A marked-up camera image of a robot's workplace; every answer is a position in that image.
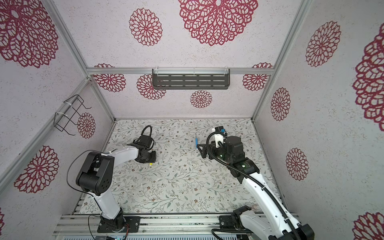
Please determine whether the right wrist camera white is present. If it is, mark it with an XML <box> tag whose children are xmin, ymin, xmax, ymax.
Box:
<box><xmin>212</xmin><ymin>126</ymin><xmax>228</xmax><ymax>148</ymax></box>

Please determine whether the dark grey slotted wall shelf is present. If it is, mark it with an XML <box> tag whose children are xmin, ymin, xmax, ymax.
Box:
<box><xmin>152</xmin><ymin>69</ymin><xmax>231</xmax><ymax>90</ymax></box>

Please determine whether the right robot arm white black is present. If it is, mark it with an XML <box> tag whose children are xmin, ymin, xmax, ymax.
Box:
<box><xmin>195</xmin><ymin>126</ymin><xmax>315</xmax><ymax>240</ymax></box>

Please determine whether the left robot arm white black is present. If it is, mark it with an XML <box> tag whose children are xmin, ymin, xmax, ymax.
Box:
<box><xmin>76</xmin><ymin>125</ymin><xmax>156</xmax><ymax>233</ymax></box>

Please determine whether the black wire wall rack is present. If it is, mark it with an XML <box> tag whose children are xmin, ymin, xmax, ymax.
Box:
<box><xmin>53</xmin><ymin>94</ymin><xmax>91</xmax><ymax>136</ymax></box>

